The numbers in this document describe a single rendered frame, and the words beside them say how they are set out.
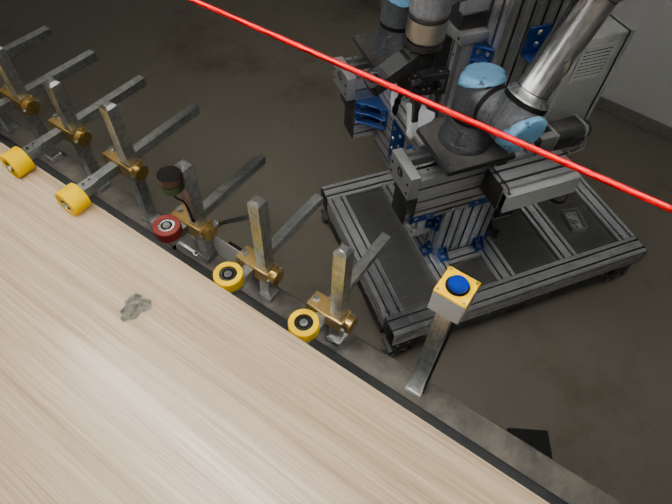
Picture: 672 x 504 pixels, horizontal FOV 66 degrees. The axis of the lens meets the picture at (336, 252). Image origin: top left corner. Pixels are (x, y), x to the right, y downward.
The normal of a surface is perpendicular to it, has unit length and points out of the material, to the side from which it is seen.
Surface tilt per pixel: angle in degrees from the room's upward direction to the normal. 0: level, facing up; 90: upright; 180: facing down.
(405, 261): 0
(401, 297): 0
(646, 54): 90
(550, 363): 0
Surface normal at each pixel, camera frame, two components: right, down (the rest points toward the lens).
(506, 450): 0.04, -0.59
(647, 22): -0.63, 0.61
